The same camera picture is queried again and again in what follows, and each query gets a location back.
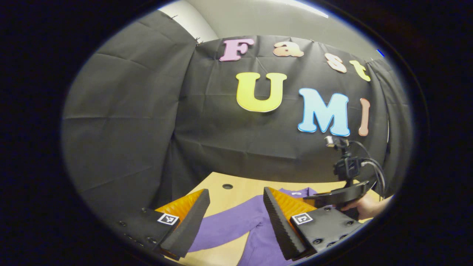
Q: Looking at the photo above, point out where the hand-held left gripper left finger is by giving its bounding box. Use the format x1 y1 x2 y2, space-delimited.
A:
118 188 210 260

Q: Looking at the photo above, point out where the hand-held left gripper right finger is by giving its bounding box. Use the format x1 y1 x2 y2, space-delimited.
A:
263 187 364 261

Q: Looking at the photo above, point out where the purple collared shirt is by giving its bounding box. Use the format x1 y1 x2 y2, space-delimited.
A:
188 187 327 266

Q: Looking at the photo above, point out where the black backdrop cloth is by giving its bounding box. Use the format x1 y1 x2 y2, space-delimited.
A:
62 10 414 218

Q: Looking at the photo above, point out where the long ceiling light panel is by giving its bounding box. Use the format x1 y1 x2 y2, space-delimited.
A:
281 0 329 18

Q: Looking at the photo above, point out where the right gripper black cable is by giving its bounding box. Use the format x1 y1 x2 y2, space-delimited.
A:
349 140 387 202

